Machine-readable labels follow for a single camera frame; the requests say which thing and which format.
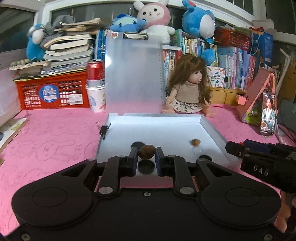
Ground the translucent plastic clipboard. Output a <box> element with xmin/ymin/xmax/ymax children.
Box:
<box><xmin>105</xmin><ymin>31</ymin><xmax>166</xmax><ymax>115</ymax></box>

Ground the brown-haired baby doll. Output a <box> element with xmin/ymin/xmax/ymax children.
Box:
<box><xmin>163</xmin><ymin>54</ymin><xmax>216</xmax><ymax>118</ymax></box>

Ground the pink blanket with bunnies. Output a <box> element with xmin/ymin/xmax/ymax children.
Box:
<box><xmin>0</xmin><ymin>104</ymin><xmax>296</xmax><ymax>237</ymax></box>

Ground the red plastic basket right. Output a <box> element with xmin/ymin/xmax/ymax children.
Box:
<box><xmin>214</xmin><ymin>28</ymin><xmax>250</xmax><ymax>51</ymax></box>

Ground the person's right hand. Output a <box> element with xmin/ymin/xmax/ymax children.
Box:
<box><xmin>274</xmin><ymin>190</ymin><xmax>292</xmax><ymax>233</ymax></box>

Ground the blue plush right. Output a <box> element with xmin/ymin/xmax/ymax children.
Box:
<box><xmin>182</xmin><ymin>1</ymin><xmax>216</xmax><ymax>65</ymax></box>

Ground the white paper cup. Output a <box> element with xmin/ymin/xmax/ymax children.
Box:
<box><xmin>85</xmin><ymin>79</ymin><xmax>105</xmax><ymax>113</ymax></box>

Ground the pink white bunny plush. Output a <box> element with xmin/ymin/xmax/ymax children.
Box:
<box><xmin>133</xmin><ymin>0</ymin><xmax>176</xmax><ymax>45</ymax></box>

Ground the book at left edge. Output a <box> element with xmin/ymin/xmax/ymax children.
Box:
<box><xmin>0</xmin><ymin>118</ymin><xmax>28</xmax><ymax>154</ymax></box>

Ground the grey cardboard box tray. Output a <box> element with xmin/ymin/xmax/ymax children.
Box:
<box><xmin>95</xmin><ymin>113</ymin><xmax>239</xmax><ymax>170</ymax></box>

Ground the wooden drawer box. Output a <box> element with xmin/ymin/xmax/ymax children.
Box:
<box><xmin>209</xmin><ymin>87</ymin><xmax>245</xmax><ymax>106</ymax></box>

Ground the red plastic crate left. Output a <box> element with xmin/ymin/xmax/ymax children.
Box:
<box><xmin>15</xmin><ymin>71</ymin><xmax>90</xmax><ymax>110</ymax></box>

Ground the blue white plush left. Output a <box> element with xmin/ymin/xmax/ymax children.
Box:
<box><xmin>26</xmin><ymin>24</ymin><xmax>45</xmax><ymax>62</ymax></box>

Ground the black binder clip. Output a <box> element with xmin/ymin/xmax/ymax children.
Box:
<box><xmin>99</xmin><ymin>123</ymin><xmax>111</xmax><ymax>140</ymax></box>

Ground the blue star plush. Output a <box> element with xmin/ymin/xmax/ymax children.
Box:
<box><xmin>109</xmin><ymin>14</ymin><xmax>147</xmax><ymax>32</ymax></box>

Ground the clear bottle red ribbon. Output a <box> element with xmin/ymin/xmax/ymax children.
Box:
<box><xmin>189</xmin><ymin>138</ymin><xmax>212</xmax><ymax>161</ymax></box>

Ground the smartphone with lit screen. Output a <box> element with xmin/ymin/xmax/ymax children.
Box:
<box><xmin>260</xmin><ymin>91</ymin><xmax>276</xmax><ymax>136</ymax></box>

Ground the stack of books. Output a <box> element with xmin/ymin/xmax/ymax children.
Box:
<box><xmin>9</xmin><ymin>15</ymin><xmax>106</xmax><ymax>79</ymax></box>

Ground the red soda can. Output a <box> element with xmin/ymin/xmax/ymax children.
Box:
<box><xmin>86</xmin><ymin>59</ymin><xmax>105</xmax><ymax>80</ymax></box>

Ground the blue gift bag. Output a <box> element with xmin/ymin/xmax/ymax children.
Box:
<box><xmin>250</xmin><ymin>20</ymin><xmax>277</xmax><ymax>66</ymax></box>

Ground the row of upright books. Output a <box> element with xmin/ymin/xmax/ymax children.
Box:
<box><xmin>94</xmin><ymin>29</ymin><xmax>282</xmax><ymax>91</ymax></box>

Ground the pocket label printer box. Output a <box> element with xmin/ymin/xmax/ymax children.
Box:
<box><xmin>206</xmin><ymin>66</ymin><xmax>226</xmax><ymax>88</ymax></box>

